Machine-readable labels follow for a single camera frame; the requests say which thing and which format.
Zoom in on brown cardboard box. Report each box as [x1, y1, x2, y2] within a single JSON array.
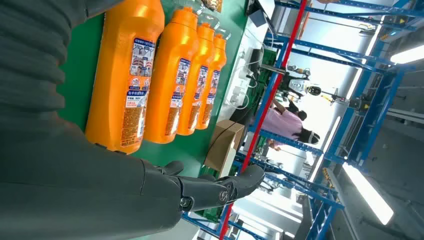
[[203, 119, 246, 178]]

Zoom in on white power strip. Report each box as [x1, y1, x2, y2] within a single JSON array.
[[228, 56, 258, 110]]

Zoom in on red metal pole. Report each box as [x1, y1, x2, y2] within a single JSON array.
[[218, 0, 309, 240]]

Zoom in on person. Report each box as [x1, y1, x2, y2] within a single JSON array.
[[286, 99, 308, 122], [261, 99, 321, 147]]

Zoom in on white humanoid robot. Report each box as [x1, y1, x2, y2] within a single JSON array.
[[286, 66, 340, 107]]

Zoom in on black tablet on stand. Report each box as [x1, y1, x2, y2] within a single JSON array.
[[246, 0, 276, 28]]

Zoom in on ceiling light tube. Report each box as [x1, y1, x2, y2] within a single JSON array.
[[390, 44, 424, 65], [342, 163, 395, 226]]

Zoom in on blue metal shelving rack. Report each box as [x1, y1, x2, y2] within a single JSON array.
[[182, 0, 424, 240]]

